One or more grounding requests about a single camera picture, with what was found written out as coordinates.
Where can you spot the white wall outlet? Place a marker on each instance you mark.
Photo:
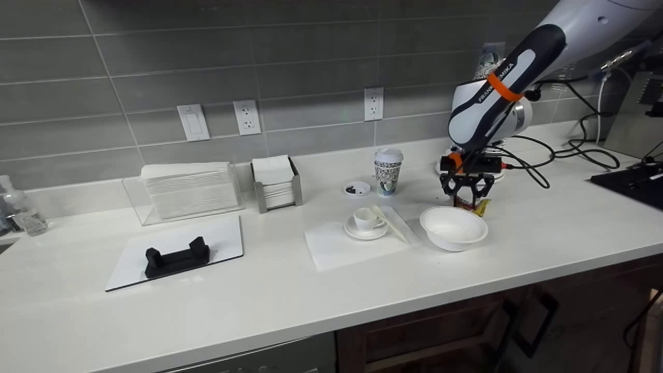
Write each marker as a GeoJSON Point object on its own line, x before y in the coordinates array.
{"type": "Point", "coordinates": [373, 104]}
{"type": "Point", "coordinates": [246, 116]}

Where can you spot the white napkin mat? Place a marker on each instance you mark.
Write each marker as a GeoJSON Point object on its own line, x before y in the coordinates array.
{"type": "Point", "coordinates": [339, 251]}

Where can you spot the white teacup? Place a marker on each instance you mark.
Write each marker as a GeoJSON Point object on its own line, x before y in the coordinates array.
{"type": "Point", "coordinates": [366, 218]}

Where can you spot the lidded patterned paper cup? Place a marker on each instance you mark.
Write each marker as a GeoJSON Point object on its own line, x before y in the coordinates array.
{"type": "Point", "coordinates": [387, 173]}

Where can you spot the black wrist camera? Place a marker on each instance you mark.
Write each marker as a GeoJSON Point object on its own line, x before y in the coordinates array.
{"type": "Point", "coordinates": [484, 164]}

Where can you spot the small white sauce dish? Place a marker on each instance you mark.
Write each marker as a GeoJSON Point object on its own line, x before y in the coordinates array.
{"type": "Point", "coordinates": [357, 187]}

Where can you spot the white flat board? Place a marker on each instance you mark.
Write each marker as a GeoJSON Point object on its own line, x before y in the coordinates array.
{"type": "Point", "coordinates": [220, 241]}

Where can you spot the clear plastic bottle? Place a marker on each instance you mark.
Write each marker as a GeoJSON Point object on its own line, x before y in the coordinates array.
{"type": "Point", "coordinates": [21, 207]}

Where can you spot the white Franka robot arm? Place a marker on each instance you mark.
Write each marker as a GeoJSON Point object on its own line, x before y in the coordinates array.
{"type": "Point", "coordinates": [525, 70]}

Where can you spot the black plastic block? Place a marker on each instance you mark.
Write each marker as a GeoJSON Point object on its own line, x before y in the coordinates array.
{"type": "Point", "coordinates": [177, 260]}

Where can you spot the white blank wall plate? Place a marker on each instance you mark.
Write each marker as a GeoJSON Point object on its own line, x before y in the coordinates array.
{"type": "Point", "coordinates": [194, 124]}

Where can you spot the clear wrapped utensil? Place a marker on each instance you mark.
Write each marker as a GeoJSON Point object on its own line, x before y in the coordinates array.
{"type": "Point", "coordinates": [398, 227]}

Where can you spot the red sauce packet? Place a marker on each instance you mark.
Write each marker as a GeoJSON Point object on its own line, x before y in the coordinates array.
{"type": "Point", "coordinates": [464, 202]}

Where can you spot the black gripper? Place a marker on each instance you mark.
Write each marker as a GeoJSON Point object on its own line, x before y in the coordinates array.
{"type": "Point", "coordinates": [468, 183]}

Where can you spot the clear acrylic box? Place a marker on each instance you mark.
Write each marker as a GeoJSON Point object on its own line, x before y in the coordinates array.
{"type": "Point", "coordinates": [183, 193]}

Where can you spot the black flat surface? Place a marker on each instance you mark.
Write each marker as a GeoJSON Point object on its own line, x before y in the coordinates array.
{"type": "Point", "coordinates": [632, 183]}

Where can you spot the white bowl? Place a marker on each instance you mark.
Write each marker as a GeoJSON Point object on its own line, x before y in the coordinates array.
{"type": "Point", "coordinates": [455, 229]}

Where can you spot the dark wood cabinet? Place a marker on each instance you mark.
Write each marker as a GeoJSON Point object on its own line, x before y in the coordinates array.
{"type": "Point", "coordinates": [448, 332]}

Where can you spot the metal napkin holder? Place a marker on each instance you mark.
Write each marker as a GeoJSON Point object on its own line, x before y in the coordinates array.
{"type": "Point", "coordinates": [275, 183]}

